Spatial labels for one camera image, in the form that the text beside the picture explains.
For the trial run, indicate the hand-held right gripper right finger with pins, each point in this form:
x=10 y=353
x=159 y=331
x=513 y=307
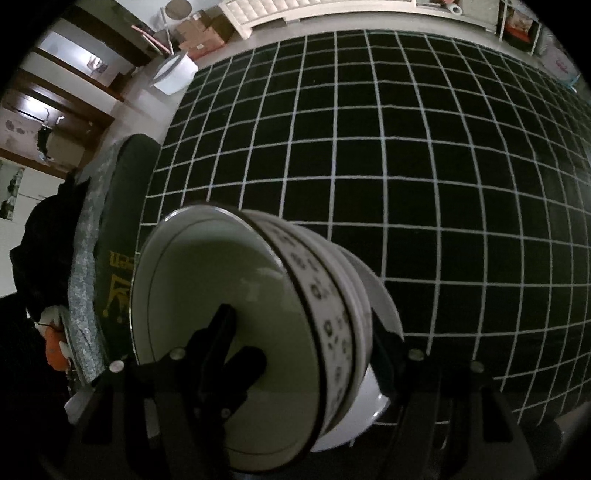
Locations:
x=388 y=364

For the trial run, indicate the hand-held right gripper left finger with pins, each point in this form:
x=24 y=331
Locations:
x=212 y=344

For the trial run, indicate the white plate with leaf print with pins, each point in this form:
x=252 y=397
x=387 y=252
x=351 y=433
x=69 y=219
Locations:
x=367 y=415

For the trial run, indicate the patterned white bowl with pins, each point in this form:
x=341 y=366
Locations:
x=221 y=267

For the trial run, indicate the grey textured blanket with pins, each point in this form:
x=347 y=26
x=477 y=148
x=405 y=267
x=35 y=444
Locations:
x=85 y=286

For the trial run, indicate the orange object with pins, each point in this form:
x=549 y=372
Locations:
x=56 y=348

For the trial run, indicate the black white-grid cloth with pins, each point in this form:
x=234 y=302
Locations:
x=415 y=184

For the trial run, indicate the dark cloth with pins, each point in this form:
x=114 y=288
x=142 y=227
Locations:
x=46 y=249

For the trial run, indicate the white plastic bin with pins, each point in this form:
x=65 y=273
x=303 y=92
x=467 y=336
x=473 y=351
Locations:
x=174 y=71

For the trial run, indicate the brown wooden door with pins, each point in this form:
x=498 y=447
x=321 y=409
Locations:
x=60 y=106

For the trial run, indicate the cardboard boxes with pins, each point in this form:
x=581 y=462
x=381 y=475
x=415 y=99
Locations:
x=203 y=32

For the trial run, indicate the round standing mirror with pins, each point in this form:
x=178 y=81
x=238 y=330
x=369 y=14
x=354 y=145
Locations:
x=177 y=9

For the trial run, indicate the white tufted low cabinet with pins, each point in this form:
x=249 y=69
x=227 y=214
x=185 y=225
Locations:
x=295 y=11

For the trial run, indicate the pink bag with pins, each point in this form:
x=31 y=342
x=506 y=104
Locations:
x=561 y=60

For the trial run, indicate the white paper roll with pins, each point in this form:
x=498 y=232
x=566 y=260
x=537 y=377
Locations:
x=454 y=8

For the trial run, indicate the metal rack shelf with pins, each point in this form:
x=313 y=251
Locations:
x=519 y=25

